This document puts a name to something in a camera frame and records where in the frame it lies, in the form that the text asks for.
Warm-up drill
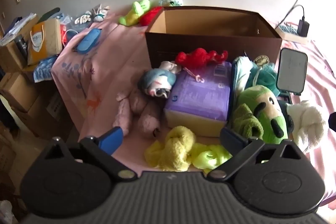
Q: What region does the white towel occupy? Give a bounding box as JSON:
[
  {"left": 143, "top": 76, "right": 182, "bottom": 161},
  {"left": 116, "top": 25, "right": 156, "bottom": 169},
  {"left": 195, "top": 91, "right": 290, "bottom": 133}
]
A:
[{"left": 286, "top": 100, "right": 329, "bottom": 153}]

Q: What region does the white panda plush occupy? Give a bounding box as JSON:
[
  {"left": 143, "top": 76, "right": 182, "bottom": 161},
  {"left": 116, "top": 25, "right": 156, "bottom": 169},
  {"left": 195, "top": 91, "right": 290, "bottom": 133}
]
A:
[{"left": 159, "top": 0, "right": 183, "bottom": 7}]

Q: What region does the brown cardboard box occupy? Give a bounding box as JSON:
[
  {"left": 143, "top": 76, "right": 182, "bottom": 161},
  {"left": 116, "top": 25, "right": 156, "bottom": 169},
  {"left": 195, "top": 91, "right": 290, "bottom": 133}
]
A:
[{"left": 145, "top": 6, "right": 283, "bottom": 70}]

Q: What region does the red knitted toy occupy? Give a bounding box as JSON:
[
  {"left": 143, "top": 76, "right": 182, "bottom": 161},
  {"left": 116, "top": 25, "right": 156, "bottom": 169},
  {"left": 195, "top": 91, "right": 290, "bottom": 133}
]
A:
[{"left": 175, "top": 48, "right": 228, "bottom": 67}]

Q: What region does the red plush pillow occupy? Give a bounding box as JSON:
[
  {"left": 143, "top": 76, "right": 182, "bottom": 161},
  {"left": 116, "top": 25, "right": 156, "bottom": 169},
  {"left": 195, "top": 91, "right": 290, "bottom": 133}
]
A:
[{"left": 139, "top": 6, "right": 165, "bottom": 27}]

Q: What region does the blue case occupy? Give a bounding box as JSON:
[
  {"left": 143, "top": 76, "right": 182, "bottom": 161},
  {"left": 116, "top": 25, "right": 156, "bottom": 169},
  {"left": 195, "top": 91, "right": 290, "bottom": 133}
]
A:
[{"left": 72, "top": 28, "right": 102, "bottom": 53}]

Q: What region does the lime green plush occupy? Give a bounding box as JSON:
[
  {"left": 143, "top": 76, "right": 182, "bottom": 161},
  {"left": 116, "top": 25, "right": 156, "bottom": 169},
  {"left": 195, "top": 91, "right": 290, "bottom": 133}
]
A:
[{"left": 119, "top": 0, "right": 152, "bottom": 26}]

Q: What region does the green plush toy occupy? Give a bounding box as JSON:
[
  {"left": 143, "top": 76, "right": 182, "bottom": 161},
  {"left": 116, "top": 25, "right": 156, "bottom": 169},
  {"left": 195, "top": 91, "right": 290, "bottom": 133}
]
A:
[{"left": 231, "top": 85, "right": 289, "bottom": 145}]

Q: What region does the pink plush bunny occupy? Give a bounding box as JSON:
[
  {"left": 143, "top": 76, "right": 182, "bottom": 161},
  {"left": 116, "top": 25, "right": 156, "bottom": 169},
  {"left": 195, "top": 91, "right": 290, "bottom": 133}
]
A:
[{"left": 113, "top": 88, "right": 161, "bottom": 138}]

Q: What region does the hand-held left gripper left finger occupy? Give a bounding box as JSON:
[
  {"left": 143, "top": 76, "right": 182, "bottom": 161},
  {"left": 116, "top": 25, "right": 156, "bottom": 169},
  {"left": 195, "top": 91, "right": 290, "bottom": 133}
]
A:
[{"left": 43, "top": 126, "right": 137, "bottom": 184}]

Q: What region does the black phone holder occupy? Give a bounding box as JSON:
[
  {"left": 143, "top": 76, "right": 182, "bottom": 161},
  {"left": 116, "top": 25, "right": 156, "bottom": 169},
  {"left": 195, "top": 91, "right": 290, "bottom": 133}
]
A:
[{"left": 278, "top": 91, "right": 295, "bottom": 140}]

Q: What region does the neon yellow-green cloth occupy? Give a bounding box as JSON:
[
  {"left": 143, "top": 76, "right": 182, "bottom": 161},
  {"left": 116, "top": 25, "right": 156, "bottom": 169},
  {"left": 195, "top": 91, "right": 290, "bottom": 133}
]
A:
[{"left": 188, "top": 143, "right": 233, "bottom": 170}]

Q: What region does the white cable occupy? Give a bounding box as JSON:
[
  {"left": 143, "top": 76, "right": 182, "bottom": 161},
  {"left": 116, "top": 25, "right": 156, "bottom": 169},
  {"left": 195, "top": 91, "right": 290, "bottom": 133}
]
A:
[{"left": 62, "top": 29, "right": 79, "bottom": 45}]

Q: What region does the blue patterned bag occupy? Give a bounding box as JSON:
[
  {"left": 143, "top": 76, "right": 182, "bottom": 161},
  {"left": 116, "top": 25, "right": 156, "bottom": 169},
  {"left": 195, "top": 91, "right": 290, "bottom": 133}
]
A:
[{"left": 56, "top": 12, "right": 72, "bottom": 25}]

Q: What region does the white power strip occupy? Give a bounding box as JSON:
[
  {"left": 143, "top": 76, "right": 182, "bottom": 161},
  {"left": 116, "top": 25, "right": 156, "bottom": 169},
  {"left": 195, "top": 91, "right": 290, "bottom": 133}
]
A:
[{"left": 275, "top": 21, "right": 310, "bottom": 44}]

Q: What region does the black smartphone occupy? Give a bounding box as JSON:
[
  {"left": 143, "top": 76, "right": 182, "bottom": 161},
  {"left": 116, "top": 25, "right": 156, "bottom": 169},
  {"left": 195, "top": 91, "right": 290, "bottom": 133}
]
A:
[{"left": 276, "top": 48, "right": 308, "bottom": 96}]

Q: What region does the stack of papers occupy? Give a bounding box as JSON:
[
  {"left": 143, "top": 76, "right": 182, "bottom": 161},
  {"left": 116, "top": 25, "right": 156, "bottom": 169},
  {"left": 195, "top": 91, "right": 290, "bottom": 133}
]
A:
[{"left": 0, "top": 13, "right": 38, "bottom": 46}]

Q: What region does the printed paper bag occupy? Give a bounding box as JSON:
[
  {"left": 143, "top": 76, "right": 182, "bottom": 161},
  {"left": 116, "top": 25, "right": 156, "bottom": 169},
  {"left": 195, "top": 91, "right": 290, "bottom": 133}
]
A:
[{"left": 27, "top": 19, "right": 63, "bottom": 66}]

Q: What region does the purple tissue packet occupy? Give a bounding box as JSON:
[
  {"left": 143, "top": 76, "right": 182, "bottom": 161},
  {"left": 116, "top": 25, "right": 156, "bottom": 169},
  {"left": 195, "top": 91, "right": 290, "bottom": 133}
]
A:
[{"left": 164, "top": 61, "right": 232, "bottom": 121}]

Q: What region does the teal bath pouf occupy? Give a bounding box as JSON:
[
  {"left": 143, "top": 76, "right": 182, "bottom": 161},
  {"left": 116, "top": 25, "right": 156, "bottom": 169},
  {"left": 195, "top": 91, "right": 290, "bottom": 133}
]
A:
[{"left": 249, "top": 63, "right": 279, "bottom": 94}]

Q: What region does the white glove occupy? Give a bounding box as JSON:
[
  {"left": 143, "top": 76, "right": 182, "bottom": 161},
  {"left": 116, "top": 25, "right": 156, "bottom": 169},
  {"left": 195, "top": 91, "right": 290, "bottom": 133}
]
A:
[{"left": 75, "top": 11, "right": 92, "bottom": 25}]

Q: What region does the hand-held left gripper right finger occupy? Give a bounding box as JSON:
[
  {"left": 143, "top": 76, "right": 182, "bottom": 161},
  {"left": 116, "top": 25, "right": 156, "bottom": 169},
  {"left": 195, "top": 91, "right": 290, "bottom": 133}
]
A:
[{"left": 207, "top": 127, "right": 302, "bottom": 182}]

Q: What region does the yellow plush toy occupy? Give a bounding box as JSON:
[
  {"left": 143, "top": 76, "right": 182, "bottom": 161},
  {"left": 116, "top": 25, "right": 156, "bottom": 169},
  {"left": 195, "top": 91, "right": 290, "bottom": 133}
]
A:
[{"left": 144, "top": 126, "right": 197, "bottom": 172}]

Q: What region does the black charger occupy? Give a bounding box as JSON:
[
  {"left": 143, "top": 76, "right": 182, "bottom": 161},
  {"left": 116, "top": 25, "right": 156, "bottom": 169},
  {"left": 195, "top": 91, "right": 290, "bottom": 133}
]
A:
[{"left": 297, "top": 5, "right": 310, "bottom": 37}]

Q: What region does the dark green object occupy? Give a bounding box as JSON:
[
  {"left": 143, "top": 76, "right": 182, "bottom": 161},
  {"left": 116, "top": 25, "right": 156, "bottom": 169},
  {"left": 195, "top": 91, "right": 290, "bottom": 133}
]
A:
[{"left": 37, "top": 7, "right": 61, "bottom": 24}]

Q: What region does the small white bunny plush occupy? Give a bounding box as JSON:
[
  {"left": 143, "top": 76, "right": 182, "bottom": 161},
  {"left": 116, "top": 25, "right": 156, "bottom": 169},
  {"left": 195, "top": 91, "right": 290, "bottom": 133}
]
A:
[{"left": 92, "top": 4, "right": 110, "bottom": 23}]

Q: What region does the blue patterned cloth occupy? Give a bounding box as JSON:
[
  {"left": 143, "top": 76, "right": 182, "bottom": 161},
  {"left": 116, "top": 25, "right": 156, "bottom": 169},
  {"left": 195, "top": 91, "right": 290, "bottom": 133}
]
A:
[{"left": 34, "top": 55, "right": 59, "bottom": 83}]

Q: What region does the black printed bottle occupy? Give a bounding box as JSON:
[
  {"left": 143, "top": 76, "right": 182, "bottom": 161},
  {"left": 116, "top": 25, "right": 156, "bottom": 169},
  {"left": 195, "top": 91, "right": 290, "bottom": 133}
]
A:
[{"left": 14, "top": 34, "right": 29, "bottom": 62}]

